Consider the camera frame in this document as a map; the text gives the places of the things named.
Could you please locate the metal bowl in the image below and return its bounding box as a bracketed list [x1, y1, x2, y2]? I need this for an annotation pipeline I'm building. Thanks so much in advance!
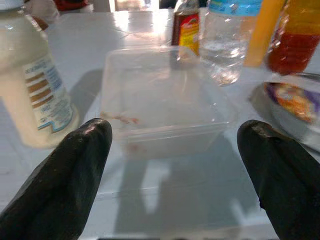
[249, 72, 320, 153]

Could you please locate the white milk bottle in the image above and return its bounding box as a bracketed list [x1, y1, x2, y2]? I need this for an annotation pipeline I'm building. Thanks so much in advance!
[0, 0, 81, 149]

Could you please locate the brown sauce bottle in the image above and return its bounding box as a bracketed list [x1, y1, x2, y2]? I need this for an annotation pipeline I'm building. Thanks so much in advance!
[171, 0, 201, 62]

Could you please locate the purple snack packet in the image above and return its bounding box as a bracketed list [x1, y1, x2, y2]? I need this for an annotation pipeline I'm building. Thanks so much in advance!
[264, 82, 320, 123]

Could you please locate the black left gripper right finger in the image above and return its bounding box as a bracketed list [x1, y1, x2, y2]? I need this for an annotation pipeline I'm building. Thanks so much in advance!
[236, 119, 320, 240]

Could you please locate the clear water bottle blue label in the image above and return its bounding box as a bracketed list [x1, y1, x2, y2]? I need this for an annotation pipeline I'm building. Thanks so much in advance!
[199, 0, 262, 86]

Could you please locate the orange red drink bottle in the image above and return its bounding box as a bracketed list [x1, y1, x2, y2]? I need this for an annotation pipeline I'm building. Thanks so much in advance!
[266, 0, 320, 76]

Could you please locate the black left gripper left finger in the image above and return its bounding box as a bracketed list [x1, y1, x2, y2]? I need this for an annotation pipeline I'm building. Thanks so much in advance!
[0, 117, 113, 240]

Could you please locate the clear plastic food container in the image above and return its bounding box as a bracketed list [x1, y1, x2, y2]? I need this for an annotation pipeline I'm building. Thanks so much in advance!
[99, 46, 237, 160]

